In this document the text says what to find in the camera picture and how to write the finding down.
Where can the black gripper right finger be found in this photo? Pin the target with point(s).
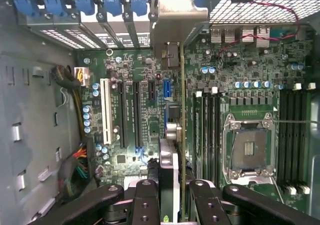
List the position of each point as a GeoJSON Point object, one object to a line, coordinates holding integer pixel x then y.
{"type": "Point", "coordinates": [207, 205]}

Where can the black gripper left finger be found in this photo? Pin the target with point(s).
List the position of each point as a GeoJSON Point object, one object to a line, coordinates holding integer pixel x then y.
{"type": "Point", "coordinates": [146, 205]}

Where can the black RAM slot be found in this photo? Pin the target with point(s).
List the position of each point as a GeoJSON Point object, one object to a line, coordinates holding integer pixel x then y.
{"type": "Point", "coordinates": [282, 140]}
{"type": "Point", "coordinates": [297, 140]}
{"type": "Point", "coordinates": [290, 140]}
{"type": "Point", "coordinates": [219, 135]}
{"type": "Point", "coordinates": [206, 135]}
{"type": "Point", "coordinates": [304, 140]}
{"type": "Point", "coordinates": [212, 135]}

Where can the CPU socket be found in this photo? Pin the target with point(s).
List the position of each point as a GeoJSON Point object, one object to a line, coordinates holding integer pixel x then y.
{"type": "Point", "coordinates": [250, 147]}

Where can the green motherboard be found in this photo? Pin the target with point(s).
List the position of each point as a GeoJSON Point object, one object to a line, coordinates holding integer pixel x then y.
{"type": "Point", "coordinates": [145, 115]}

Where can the long black expansion slot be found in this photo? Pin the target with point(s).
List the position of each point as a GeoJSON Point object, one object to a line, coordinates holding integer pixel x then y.
{"type": "Point", "coordinates": [137, 115]}
{"type": "Point", "coordinates": [123, 115]}

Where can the white expansion slot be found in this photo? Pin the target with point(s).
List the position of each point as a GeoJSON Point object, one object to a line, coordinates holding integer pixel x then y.
{"type": "Point", "coordinates": [106, 110]}

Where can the short black expansion slot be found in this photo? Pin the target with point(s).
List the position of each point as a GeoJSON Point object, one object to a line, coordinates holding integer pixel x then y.
{"type": "Point", "coordinates": [151, 90]}

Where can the blue expansion slot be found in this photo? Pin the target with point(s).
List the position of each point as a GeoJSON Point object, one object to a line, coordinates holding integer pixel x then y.
{"type": "Point", "coordinates": [167, 90]}

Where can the open grey PC case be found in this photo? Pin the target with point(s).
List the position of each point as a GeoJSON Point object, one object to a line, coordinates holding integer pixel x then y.
{"type": "Point", "coordinates": [37, 110]}

